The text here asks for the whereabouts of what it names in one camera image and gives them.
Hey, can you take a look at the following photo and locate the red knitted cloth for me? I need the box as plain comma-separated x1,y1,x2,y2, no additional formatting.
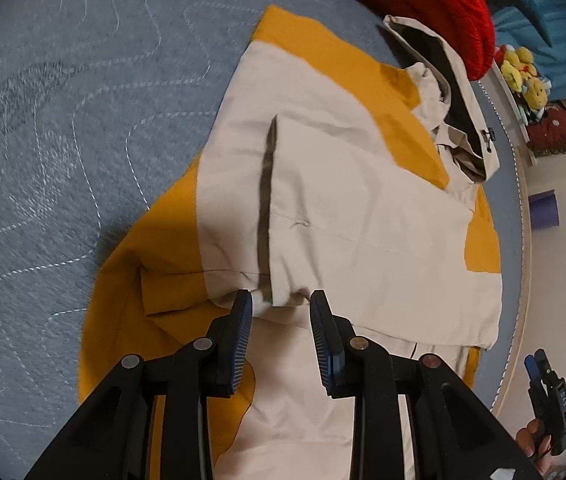
290,0,496,82

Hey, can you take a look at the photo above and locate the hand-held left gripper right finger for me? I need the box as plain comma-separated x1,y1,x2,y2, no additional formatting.
309,289,544,480

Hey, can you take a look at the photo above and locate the yellow plush toy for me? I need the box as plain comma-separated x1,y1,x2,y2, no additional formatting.
500,46,536,92
522,77,551,112

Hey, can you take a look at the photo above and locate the purple box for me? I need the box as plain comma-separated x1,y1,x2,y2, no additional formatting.
528,190,562,231

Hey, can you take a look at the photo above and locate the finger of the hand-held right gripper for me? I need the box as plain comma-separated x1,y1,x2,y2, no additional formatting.
524,354,540,395

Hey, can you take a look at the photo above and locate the dark red cushion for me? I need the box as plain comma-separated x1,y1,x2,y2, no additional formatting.
525,102,566,157

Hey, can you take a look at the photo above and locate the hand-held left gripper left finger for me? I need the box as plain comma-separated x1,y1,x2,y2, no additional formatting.
23,289,254,480

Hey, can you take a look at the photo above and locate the grey-blue round rug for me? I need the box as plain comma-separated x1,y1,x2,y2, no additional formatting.
0,0,534,480

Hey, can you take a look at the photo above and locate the beige and yellow jacket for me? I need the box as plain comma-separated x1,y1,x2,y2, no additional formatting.
77,4,504,480

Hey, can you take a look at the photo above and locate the person's right hand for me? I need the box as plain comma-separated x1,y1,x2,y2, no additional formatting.
515,419,554,476

